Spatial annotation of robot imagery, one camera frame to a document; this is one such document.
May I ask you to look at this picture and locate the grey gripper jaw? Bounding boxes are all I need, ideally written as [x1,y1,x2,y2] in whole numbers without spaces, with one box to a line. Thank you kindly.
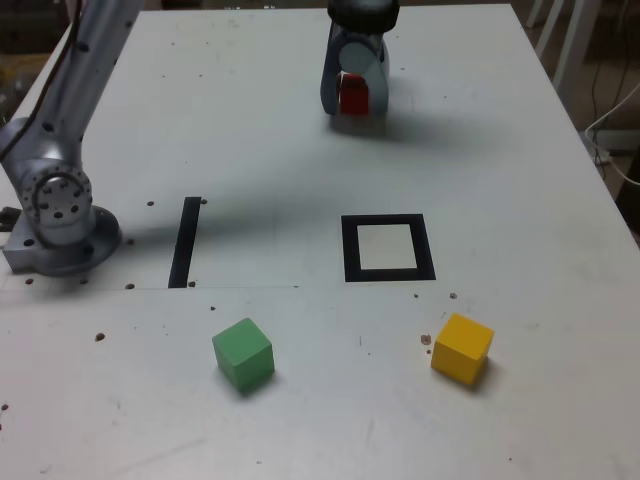
[338,34,391,117]
[319,29,347,117]

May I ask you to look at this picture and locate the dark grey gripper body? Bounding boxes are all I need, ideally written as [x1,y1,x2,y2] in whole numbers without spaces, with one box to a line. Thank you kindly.
[328,20,390,49]

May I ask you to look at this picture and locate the red cube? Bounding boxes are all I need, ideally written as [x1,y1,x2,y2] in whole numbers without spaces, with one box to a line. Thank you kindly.
[339,72,371,116]

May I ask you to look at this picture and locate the yellow cube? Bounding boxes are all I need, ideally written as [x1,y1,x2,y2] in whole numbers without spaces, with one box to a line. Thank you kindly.
[430,312,496,387]

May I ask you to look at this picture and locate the green cube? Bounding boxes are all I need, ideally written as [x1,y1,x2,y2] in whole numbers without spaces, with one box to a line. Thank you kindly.
[211,317,276,395]

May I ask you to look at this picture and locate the black tape square outline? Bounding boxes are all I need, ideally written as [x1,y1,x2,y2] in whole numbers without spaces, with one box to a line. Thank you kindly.
[340,213,437,284]

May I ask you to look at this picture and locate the white furniture legs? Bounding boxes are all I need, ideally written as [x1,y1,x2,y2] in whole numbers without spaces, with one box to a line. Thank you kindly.
[524,0,594,86]

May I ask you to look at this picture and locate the black tape strip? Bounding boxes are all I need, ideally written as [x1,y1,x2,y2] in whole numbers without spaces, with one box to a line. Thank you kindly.
[167,196,202,290]

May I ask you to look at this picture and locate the white cable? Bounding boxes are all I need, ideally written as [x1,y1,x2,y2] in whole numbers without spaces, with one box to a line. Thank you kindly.
[583,82,640,189]

